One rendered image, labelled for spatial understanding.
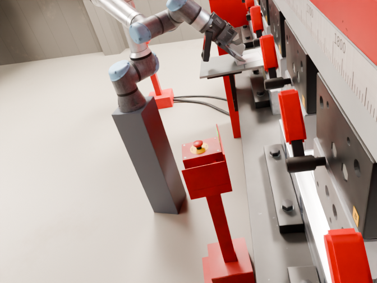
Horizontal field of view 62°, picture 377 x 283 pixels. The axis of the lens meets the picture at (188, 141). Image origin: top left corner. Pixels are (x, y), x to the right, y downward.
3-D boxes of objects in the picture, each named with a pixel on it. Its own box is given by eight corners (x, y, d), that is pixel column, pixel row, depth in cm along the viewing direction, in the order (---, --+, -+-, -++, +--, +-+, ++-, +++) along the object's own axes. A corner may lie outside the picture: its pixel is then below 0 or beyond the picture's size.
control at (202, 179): (188, 166, 134) (177, 132, 123) (224, 158, 132) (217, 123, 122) (191, 200, 117) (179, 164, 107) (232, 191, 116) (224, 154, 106)
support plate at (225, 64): (201, 61, 137) (201, 59, 136) (262, 49, 132) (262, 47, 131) (200, 78, 122) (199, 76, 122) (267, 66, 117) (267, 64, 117)
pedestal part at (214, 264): (202, 258, 172) (197, 245, 165) (247, 250, 169) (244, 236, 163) (205, 293, 155) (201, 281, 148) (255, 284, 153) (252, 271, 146)
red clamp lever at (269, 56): (256, 34, 52) (265, 88, 50) (281, 29, 51) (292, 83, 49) (257, 40, 54) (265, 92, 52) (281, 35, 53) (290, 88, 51)
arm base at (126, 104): (114, 113, 165) (107, 96, 159) (127, 98, 176) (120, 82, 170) (139, 112, 159) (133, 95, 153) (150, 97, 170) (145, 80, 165)
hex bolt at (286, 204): (280, 204, 75) (280, 199, 74) (292, 202, 75) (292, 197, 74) (282, 213, 73) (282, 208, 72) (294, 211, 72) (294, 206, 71)
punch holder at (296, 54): (286, 108, 59) (281, 19, 49) (335, 100, 57) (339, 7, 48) (304, 159, 47) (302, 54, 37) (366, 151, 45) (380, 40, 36)
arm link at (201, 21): (189, 27, 113) (188, 21, 120) (200, 35, 115) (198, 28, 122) (202, 9, 110) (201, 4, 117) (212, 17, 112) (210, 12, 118)
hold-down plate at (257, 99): (249, 75, 141) (248, 69, 140) (261, 73, 140) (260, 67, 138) (255, 109, 117) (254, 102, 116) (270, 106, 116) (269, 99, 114)
